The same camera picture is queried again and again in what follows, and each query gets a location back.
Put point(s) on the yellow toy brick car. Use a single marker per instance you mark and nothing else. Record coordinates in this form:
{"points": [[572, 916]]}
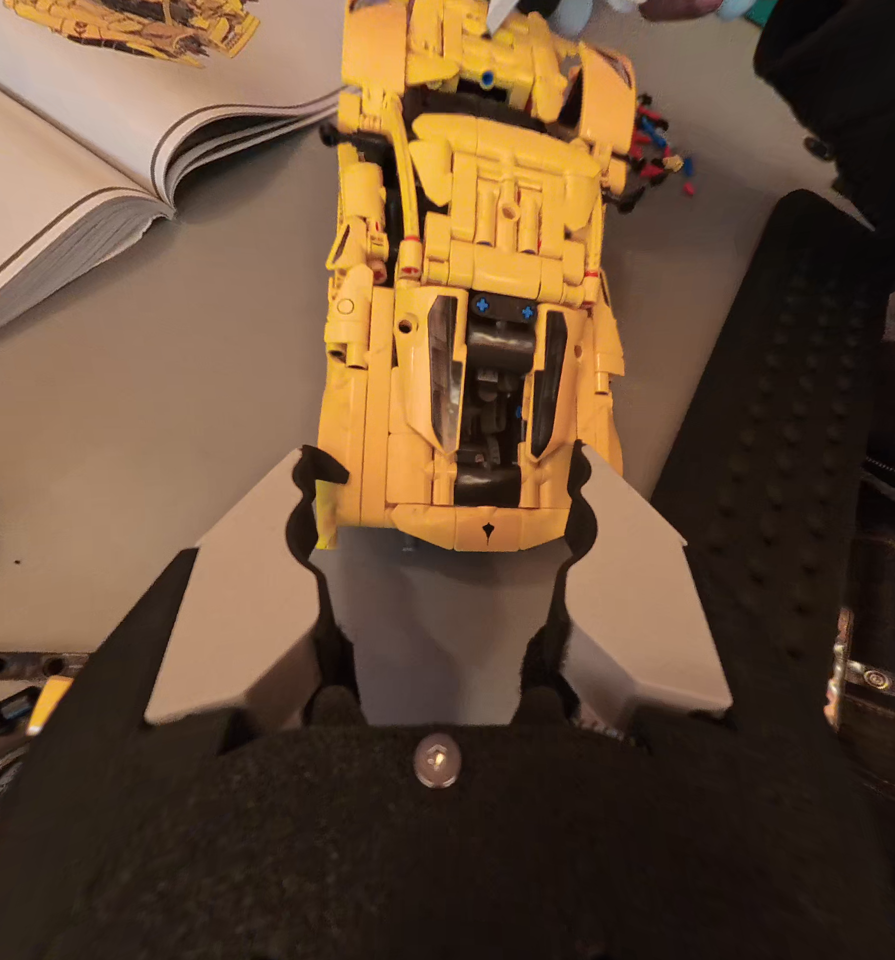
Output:
{"points": [[492, 187]]}

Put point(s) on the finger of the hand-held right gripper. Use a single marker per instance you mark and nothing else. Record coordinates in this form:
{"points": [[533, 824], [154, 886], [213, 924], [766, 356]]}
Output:
{"points": [[501, 15]]}

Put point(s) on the person's right hand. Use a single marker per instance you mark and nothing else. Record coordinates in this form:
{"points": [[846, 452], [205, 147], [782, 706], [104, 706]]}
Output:
{"points": [[684, 9]]}

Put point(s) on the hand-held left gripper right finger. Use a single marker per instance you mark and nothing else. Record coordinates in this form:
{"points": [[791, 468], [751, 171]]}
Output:
{"points": [[635, 600]]}

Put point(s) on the person's right forearm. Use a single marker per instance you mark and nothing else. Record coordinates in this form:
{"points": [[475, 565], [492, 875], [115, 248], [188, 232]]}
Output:
{"points": [[852, 90]]}

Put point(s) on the instruction booklet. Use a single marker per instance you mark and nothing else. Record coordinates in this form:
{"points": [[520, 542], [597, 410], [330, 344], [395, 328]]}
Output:
{"points": [[42, 187]]}

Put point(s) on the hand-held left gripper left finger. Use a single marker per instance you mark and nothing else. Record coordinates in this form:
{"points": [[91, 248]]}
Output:
{"points": [[245, 600]]}

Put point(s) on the pile of black yellow bricks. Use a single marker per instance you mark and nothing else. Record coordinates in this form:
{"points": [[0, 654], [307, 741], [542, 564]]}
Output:
{"points": [[12, 665]]}

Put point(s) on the dark trousers with belt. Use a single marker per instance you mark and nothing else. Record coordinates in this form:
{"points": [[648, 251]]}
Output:
{"points": [[890, 750]]}

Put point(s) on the pile of coloured brick pins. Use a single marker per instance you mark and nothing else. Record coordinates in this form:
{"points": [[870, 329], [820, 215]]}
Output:
{"points": [[646, 135]]}

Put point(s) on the grey desk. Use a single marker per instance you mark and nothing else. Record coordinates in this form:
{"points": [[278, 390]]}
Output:
{"points": [[155, 412]]}

